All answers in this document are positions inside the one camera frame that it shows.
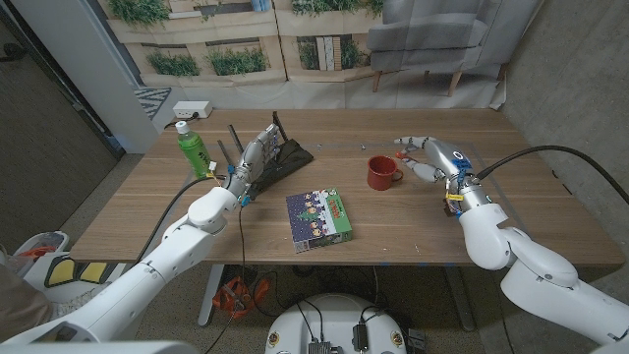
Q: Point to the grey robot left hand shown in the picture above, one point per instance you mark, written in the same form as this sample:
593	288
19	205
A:
250	159

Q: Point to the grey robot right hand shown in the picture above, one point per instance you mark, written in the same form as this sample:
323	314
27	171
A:
449	159

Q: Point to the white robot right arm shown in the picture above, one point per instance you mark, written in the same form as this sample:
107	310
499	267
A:
540	275

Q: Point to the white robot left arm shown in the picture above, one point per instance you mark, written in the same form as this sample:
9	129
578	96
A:
147	275

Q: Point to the green tea bottle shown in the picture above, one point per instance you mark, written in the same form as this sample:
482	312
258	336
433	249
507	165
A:
194	150

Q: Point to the red enamel cup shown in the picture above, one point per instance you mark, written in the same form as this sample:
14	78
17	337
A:
379	174

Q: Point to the jigsaw puzzle box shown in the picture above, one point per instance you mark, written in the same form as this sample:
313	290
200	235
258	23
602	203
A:
318	220

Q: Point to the white power strip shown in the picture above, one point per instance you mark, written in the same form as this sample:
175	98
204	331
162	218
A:
191	109

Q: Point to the printed backdrop with armchair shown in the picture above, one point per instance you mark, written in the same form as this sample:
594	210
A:
314	93

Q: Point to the grey table leg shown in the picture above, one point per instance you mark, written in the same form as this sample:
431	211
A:
459	295

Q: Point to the orange tool under table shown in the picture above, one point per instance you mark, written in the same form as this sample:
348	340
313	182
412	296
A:
236	297

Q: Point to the white table leg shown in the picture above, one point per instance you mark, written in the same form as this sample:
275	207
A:
211	295

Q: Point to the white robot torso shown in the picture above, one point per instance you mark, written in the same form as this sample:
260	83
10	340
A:
334	314

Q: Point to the black adapter on torso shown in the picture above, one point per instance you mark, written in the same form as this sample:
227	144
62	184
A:
360	336

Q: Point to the white and yellow floor device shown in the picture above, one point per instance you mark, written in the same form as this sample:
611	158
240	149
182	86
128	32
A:
54	265

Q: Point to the white sneaker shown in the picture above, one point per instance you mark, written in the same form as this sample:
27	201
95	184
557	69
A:
74	304

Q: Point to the person's leg in brown trousers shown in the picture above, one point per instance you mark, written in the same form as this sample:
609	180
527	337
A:
17	300

